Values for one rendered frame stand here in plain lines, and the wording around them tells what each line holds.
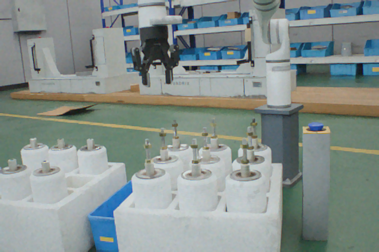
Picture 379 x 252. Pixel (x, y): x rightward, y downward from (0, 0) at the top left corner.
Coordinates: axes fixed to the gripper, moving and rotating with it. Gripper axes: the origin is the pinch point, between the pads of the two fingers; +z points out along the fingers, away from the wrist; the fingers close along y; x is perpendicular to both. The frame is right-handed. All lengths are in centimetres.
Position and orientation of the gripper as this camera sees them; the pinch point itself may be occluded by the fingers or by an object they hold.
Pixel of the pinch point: (157, 80)
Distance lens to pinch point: 104.1
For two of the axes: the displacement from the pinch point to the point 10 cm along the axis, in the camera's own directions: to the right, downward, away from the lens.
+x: 6.0, 1.3, -7.9
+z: 0.7, 9.7, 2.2
